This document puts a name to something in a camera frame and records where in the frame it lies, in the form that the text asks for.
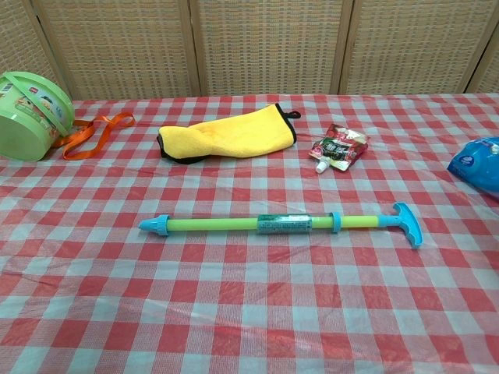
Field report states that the green plunger rod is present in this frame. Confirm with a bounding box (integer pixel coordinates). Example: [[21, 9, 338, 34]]
[[338, 201, 423, 250]]

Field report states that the yellow microfibre cloth black trim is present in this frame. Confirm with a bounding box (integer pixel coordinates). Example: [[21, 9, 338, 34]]
[[157, 102, 302, 164]]

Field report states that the red drink pouch white spout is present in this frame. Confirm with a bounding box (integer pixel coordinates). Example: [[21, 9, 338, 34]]
[[308, 123, 370, 175]]

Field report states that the red white checkered tablecloth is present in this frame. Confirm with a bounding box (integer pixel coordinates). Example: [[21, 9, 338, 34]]
[[0, 92, 499, 374]]

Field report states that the woven bamboo screen panel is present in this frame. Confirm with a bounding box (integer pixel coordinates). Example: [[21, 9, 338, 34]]
[[0, 0, 59, 89], [30, 0, 200, 101], [189, 0, 354, 97], [465, 0, 499, 94], [334, 0, 493, 97]]

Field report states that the orange ribbon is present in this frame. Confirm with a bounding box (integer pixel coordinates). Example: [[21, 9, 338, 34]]
[[52, 111, 136, 161]]

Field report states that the blue tissue pack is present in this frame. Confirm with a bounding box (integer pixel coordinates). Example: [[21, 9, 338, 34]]
[[446, 136, 499, 203]]

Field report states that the green plastic toy bucket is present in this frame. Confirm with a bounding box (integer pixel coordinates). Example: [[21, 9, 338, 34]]
[[0, 70, 75, 163]]

